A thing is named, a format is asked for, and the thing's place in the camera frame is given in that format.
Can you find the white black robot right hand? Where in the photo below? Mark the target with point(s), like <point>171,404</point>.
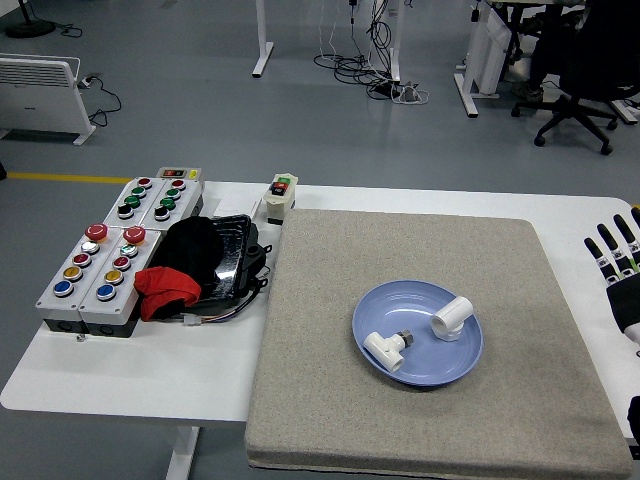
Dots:
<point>625,300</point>

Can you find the large white pipe tee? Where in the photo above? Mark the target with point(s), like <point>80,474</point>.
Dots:
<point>450,317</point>

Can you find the small white pipe tee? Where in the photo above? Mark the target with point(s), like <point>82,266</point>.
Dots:
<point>382,347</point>

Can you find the blue round plate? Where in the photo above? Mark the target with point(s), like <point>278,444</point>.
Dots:
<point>420,360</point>

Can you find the black office chair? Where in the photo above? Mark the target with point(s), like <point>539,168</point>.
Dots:
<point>600,65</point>

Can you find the seated person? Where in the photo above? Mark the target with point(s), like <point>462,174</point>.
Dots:
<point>550,60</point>

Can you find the white desk with foot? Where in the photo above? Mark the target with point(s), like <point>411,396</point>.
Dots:
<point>467,95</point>

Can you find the white flat panel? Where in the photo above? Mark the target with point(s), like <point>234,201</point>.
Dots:
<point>492,55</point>

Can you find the grey-brown mat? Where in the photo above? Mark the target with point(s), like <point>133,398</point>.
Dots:
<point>325,400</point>

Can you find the black glossy tray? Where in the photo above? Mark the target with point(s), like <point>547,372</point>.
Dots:
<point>232,260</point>

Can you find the white paper sheet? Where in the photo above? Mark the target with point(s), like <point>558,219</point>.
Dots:
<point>235,206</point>

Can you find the black cloth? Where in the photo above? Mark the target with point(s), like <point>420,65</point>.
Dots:
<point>192,245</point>

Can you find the red cloth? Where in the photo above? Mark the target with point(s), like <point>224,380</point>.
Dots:
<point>165,282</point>

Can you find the button box with green buttons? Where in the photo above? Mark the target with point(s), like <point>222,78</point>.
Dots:
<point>131,201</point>
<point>167,202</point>

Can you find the button box with emergency stop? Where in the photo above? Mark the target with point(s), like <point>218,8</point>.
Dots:
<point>55,305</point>
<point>125,299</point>

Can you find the white table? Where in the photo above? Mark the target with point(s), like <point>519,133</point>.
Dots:
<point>125,375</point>

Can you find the white panel heater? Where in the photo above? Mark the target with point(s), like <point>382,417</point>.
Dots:
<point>35,95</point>

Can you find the black round stand base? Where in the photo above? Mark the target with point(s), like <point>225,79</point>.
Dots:
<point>30,27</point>

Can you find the white switch box green red buttons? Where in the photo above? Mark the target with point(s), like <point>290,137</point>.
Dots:
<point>277,202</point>

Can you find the white desk frame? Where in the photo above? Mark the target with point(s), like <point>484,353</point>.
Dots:
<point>261,30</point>

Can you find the small grey switch panel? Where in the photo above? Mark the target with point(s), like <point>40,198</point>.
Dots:
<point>172,173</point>

